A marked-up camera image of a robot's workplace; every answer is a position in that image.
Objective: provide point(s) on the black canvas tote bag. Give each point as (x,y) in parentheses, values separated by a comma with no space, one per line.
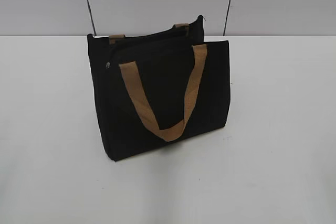
(154,90)

